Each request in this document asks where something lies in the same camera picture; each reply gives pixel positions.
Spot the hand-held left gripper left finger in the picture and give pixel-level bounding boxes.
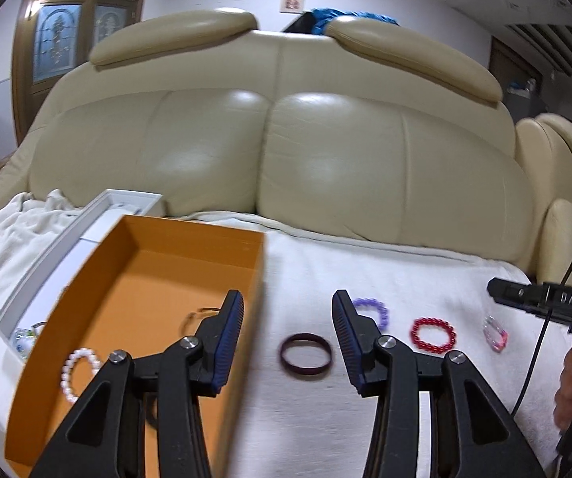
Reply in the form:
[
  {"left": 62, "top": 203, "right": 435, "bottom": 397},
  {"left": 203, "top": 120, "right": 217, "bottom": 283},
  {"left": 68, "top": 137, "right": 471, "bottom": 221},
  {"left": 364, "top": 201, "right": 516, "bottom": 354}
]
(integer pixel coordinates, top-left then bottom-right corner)
[{"left": 29, "top": 289, "right": 245, "bottom": 478}]

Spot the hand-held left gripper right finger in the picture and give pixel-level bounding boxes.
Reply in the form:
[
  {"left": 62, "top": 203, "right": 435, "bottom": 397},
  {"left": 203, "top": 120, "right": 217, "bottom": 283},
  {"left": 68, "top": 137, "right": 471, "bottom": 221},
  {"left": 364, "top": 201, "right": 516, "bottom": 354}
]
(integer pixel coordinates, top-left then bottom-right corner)
[{"left": 332, "top": 289, "right": 548, "bottom": 478}]

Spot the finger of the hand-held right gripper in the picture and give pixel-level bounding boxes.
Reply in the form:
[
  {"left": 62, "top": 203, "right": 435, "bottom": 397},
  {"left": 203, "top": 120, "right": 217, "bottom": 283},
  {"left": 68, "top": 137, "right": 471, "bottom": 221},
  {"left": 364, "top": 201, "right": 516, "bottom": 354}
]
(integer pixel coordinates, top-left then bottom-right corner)
[{"left": 486, "top": 277, "right": 546, "bottom": 315}]

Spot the purple bead bracelet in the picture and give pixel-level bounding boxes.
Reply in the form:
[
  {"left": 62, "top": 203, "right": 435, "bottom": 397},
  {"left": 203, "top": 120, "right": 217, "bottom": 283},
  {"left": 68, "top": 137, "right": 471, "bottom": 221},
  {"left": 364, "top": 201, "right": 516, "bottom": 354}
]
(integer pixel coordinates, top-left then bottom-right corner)
[{"left": 352, "top": 297, "right": 390, "bottom": 330}]

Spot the pink bead bracelet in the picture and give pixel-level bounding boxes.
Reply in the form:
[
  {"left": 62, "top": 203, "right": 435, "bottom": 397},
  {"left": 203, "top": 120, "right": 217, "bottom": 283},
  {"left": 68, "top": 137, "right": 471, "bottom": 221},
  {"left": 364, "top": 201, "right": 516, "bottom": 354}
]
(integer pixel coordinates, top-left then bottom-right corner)
[{"left": 482, "top": 315, "right": 508, "bottom": 352}]

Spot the dark red band bracelet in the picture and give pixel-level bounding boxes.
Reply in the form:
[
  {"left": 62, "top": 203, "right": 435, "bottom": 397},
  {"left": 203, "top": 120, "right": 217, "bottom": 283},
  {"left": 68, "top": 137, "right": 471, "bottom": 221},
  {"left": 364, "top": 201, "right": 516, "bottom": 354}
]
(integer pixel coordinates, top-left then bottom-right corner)
[{"left": 279, "top": 333, "right": 334, "bottom": 378}]

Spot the red bead bracelet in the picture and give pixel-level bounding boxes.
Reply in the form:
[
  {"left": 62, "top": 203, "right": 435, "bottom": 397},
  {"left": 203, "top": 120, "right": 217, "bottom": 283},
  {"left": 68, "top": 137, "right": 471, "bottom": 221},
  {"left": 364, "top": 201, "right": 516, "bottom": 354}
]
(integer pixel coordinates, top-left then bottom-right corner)
[{"left": 410, "top": 317, "right": 458, "bottom": 354}]

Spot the orange cardboard box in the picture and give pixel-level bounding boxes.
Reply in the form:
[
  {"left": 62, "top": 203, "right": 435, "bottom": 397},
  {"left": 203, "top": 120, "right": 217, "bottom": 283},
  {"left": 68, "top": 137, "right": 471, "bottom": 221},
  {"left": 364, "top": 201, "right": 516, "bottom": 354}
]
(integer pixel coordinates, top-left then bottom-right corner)
[{"left": 4, "top": 215, "right": 267, "bottom": 478}]

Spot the green beaded jewelry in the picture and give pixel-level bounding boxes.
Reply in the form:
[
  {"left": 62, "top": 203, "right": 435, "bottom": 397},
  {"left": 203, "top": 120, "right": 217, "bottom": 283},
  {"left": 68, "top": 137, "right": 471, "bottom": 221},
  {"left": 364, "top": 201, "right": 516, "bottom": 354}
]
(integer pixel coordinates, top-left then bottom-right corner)
[{"left": 13, "top": 323, "right": 47, "bottom": 355}]

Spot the person's right hand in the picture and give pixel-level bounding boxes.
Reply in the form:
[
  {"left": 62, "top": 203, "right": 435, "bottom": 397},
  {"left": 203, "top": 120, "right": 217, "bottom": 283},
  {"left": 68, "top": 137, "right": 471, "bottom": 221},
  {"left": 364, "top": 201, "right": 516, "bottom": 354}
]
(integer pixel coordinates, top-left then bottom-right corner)
[{"left": 554, "top": 345, "right": 572, "bottom": 431}]

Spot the gold bangle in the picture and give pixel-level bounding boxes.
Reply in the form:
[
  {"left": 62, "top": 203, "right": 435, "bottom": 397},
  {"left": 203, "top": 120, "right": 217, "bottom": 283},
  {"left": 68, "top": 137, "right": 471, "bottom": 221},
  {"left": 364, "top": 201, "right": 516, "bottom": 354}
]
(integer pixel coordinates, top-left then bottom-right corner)
[{"left": 181, "top": 307, "right": 224, "bottom": 334}]

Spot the white towel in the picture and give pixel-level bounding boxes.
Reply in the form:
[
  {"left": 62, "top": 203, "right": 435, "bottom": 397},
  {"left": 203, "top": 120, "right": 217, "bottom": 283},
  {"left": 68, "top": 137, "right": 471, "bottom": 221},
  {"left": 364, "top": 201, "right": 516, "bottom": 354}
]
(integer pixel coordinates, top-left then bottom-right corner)
[{"left": 0, "top": 189, "right": 566, "bottom": 478}]

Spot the beige leather armchair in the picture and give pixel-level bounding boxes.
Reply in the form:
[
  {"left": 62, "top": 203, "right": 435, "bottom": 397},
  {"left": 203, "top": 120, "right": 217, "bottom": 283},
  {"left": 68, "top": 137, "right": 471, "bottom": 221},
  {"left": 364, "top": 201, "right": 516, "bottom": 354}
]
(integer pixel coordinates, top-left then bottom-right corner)
[{"left": 515, "top": 112, "right": 572, "bottom": 284}]

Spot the white shallow box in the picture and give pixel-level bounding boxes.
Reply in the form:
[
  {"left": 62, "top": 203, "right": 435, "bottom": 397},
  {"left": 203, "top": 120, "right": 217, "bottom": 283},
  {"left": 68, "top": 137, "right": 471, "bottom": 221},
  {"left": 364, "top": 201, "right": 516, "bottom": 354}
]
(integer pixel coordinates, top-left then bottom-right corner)
[{"left": 0, "top": 189, "right": 164, "bottom": 364}]

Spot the beige leather sofa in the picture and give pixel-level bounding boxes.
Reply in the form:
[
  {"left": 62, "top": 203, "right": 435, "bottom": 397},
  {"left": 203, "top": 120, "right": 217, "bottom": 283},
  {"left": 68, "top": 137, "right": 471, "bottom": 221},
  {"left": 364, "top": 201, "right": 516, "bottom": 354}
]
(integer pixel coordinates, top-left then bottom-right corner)
[{"left": 0, "top": 8, "right": 536, "bottom": 280}]

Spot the black bag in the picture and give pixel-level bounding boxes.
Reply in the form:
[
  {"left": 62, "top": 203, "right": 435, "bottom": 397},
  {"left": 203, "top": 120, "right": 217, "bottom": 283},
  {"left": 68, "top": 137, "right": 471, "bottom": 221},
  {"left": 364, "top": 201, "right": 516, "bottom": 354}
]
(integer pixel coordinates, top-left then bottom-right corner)
[{"left": 283, "top": 11, "right": 324, "bottom": 35}]

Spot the blue cloth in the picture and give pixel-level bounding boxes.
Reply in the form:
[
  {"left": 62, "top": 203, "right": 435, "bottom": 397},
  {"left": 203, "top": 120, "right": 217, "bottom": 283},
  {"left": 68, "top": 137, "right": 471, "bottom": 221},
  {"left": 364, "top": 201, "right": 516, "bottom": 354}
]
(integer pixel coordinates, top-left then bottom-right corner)
[{"left": 313, "top": 8, "right": 400, "bottom": 37}]

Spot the brown door with stained glass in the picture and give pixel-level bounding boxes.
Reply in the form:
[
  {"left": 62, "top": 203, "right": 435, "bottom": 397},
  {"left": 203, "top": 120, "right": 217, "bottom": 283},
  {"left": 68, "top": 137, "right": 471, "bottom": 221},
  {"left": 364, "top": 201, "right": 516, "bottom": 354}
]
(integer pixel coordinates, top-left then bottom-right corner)
[{"left": 12, "top": 0, "right": 149, "bottom": 145}]

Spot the white pearl bracelet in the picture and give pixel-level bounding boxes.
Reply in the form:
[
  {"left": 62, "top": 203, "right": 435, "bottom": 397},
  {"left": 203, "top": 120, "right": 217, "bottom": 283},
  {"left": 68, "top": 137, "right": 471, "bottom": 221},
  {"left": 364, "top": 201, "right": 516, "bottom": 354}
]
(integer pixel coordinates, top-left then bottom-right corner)
[{"left": 61, "top": 347, "right": 103, "bottom": 406}]

